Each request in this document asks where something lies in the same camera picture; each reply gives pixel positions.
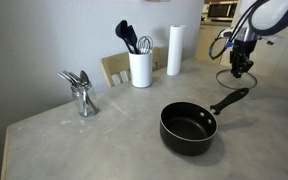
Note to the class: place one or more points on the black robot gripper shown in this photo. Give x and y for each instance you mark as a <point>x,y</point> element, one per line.
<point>242,51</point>

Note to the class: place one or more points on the glass lid with black knob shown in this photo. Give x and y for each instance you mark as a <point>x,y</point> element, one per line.
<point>227,81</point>

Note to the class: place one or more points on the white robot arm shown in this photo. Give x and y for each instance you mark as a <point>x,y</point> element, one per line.
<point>274,15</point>

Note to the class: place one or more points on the beige low cabinet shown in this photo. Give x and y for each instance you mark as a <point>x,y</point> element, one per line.
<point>210,40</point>

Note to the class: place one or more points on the microwave oven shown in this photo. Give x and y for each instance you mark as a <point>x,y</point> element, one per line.
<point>220,10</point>

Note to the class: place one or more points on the white paper towel roll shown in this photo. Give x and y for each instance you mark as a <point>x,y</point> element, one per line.
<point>175,50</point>

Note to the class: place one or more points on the metal whisk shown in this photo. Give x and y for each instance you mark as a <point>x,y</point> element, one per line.
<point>145,44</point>

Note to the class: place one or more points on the white utensil holder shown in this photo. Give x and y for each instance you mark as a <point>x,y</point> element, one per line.
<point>140,70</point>

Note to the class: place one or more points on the black plastic spatula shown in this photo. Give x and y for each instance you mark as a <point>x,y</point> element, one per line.
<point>132,35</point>

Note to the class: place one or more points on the black kitchen utensils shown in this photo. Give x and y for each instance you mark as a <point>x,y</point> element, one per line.
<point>121,30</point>

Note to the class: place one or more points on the light wooden chair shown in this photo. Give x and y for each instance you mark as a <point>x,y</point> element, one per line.
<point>115,63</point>

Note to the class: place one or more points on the glass jar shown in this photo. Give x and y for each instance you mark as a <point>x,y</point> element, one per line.
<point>84,101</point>

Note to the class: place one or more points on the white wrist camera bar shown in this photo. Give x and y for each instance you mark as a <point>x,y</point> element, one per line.
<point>271,40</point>

